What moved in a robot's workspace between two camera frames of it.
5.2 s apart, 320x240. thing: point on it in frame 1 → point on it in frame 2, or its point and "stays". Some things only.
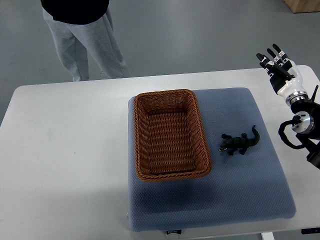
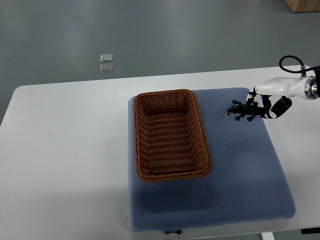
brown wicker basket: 170,140 stays
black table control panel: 310,230 stays
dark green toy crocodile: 241,143 → 253,110
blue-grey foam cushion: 250,186 stays
